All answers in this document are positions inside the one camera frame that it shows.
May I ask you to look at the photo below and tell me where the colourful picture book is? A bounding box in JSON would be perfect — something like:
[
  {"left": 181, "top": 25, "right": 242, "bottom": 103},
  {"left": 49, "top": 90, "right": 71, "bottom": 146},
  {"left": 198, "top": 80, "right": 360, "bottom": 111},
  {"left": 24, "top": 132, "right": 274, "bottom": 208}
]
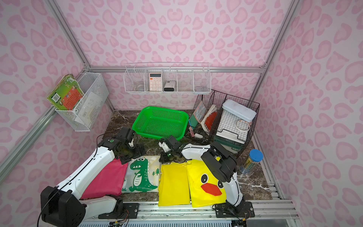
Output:
[{"left": 189, "top": 101, "right": 207, "bottom": 128}]

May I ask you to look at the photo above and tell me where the wrist white camera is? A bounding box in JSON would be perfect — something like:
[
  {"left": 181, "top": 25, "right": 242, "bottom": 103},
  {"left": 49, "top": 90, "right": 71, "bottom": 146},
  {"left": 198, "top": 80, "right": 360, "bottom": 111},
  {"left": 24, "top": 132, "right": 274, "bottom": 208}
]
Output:
[
  {"left": 126, "top": 132, "right": 134, "bottom": 149},
  {"left": 158, "top": 140, "right": 170, "bottom": 152}
]

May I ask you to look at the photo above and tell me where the white round dish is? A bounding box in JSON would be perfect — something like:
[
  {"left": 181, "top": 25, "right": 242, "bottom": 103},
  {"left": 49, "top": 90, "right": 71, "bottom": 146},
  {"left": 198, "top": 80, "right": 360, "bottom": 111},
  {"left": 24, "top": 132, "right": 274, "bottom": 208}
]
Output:
[{"left": 135, "top": 83, "right": 145, "bottom": 92}]

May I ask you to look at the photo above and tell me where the red white booklet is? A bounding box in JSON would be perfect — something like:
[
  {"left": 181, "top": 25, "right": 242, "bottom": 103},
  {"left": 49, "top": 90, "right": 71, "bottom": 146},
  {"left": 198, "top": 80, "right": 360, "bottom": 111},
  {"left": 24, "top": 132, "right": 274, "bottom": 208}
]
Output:
[{"left": 201, "top": 105, "right": 217, "bottom": 134}]

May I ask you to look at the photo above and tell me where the magenta raincoat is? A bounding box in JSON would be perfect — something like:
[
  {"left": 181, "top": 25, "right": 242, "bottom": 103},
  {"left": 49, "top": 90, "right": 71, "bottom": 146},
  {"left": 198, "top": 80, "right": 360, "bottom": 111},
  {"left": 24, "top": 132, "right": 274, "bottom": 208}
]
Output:
[{"left": 81, "top": 159, "right": 128, "bottom": 200}]

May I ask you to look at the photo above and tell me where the black wire organizer rack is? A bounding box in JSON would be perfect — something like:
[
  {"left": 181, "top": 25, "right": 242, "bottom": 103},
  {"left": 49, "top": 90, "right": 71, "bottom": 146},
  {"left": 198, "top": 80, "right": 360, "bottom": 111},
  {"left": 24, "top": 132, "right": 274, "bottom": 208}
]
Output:
[{"left": 185, "top": 90, "right": 260, "bottom": 158}]

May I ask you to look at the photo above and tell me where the white dinosaur raincoat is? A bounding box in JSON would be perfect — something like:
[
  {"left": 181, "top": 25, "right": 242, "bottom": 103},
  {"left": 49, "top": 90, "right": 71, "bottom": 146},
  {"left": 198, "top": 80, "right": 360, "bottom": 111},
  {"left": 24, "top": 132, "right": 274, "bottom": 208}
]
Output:
[{"left": 122, "top": 156, "right": 162, "bottom": 194}]

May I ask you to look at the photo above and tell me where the white paper sheet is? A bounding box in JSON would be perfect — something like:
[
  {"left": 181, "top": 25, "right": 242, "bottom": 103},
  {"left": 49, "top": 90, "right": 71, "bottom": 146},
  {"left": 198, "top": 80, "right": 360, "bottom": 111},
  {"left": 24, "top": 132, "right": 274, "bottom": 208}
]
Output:
[{"left": 75, "top": 92, "right": 103, "bottom": 129}]

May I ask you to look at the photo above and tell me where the green red book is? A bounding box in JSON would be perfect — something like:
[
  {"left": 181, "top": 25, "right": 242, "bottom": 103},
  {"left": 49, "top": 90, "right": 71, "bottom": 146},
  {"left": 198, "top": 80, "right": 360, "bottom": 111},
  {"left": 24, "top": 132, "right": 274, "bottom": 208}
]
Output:
[{"left": 47, "top": 74, "right": 84, "bottom": 111}]

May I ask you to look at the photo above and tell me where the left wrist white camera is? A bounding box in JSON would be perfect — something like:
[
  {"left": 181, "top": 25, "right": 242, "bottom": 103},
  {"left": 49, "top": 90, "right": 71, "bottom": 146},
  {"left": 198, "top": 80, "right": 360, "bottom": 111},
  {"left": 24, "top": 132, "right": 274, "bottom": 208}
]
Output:
[{"left": 126, "top": 132, "right": 134, "bottom": 149}]

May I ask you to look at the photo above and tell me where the plain yellow raincoat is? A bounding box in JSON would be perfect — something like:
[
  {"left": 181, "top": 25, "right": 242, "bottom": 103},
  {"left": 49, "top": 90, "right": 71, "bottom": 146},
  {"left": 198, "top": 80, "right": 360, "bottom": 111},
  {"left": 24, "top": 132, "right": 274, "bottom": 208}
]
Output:
[{"left": 158, "top": 163, "right": 190, "bottom": 207}]

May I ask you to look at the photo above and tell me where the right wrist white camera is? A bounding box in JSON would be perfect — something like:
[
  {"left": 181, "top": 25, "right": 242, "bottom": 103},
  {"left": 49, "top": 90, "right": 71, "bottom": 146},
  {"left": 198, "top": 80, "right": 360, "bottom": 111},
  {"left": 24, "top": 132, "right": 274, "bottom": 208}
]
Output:
[{"left": 158, "top": 140, "right": 170, "bottom": 152}]

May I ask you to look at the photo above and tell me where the pink white calculator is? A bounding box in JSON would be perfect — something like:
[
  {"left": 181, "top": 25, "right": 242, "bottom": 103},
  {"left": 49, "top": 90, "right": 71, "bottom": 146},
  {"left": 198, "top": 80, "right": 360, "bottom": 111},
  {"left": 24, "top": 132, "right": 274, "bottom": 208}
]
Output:
[{"left": 149, "top": 73, "right": 162, "bottom": 92}]

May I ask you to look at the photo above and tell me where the small grey white device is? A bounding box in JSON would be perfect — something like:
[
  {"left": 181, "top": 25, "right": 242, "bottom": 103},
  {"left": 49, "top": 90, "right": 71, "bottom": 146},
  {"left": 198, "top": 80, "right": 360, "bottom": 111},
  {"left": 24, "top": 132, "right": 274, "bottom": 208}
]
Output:
[{"left": 164, "top": 81, "right": 176, "bottom": 92}]

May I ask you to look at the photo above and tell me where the white wire shelf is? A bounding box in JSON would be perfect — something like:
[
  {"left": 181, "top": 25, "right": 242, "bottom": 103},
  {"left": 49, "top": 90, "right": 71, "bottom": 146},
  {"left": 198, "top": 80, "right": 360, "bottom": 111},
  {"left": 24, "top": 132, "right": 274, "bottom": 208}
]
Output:
[{"left": 123, "top": 66, "right": 212, "bottom": 95}]

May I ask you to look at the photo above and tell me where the white wire wall basket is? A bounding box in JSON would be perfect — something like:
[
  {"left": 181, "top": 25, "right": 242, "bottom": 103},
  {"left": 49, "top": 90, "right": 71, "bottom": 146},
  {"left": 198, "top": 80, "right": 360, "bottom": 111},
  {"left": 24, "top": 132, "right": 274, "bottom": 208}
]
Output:
[{"left": 56, "top": 72, "right": 109, "bottom": 131}]

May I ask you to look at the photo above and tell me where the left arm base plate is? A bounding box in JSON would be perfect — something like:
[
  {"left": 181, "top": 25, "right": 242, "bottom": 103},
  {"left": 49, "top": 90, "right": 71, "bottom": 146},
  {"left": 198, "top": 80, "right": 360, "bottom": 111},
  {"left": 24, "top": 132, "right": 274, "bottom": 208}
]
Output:
[{"left": 98, "top": 202, "right": 140, "bottom": 220}]

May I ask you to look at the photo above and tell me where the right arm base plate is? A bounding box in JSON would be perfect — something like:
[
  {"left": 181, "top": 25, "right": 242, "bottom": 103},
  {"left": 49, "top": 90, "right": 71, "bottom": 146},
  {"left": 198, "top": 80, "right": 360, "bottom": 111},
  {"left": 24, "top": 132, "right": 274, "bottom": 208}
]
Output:
[{"left": 212, "top": 201, "right": 255, "bottom": 219}]

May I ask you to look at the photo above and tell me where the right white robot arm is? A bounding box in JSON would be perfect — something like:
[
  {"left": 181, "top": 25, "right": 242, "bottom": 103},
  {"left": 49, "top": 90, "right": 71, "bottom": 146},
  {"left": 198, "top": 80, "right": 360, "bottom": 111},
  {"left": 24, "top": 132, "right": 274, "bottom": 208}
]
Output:
[{"left": 158, "top": 136, "right": 243, "bottom": 210}]

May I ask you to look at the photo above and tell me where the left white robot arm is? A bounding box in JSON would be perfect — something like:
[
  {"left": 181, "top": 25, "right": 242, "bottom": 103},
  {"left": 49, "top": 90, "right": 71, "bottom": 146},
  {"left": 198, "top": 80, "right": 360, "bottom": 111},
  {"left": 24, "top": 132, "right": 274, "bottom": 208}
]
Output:
[{"left": 37, "top": 127, "right": 146, "bottom": 227}]

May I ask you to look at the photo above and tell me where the white plastic lidded box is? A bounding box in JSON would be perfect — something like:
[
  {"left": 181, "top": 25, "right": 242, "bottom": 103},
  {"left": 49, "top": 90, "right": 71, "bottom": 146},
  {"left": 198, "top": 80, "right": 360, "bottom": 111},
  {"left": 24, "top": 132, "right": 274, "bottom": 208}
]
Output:
[{"left": 216, "top": 99, "right": 257, "bottom": 144}]

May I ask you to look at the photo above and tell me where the yellow duck raincoat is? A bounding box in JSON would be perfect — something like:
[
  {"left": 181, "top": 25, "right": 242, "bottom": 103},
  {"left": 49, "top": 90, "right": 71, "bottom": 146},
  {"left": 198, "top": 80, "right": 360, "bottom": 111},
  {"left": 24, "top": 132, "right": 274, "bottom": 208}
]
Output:
[{"left": 187, "top": 159, "right": 226, "bottom": 208}]

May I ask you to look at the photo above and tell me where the blue lid clear jar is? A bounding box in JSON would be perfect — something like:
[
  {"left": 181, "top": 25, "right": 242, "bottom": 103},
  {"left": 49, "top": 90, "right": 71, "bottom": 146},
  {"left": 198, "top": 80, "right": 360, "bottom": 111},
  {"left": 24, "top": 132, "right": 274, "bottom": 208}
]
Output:
[{"left": 240, "top": 149, "right": 264, "bottom": 176}]

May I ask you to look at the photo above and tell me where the green plastic basket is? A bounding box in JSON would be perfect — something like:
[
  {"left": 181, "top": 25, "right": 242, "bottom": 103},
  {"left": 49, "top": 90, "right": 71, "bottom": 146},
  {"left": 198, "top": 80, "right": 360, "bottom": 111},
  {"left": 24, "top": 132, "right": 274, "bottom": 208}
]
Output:
[{"left": 132, "top": 107, "right": 189, "bottom": 141}]

